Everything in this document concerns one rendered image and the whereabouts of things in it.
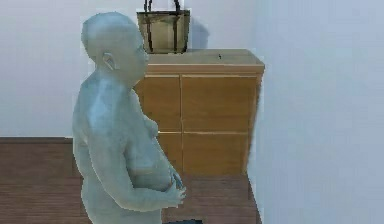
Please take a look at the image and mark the wooden chest of drawers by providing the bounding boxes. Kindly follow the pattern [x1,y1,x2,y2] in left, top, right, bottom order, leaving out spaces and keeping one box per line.
[133,48,266,177]

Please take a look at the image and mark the pale grey human figure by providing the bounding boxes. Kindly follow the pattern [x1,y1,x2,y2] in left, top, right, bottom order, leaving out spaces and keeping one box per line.
[71,11,187,224]

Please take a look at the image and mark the olive tote bag black straps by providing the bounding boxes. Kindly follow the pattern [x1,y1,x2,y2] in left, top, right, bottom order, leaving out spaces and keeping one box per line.
[136,0,192,55]

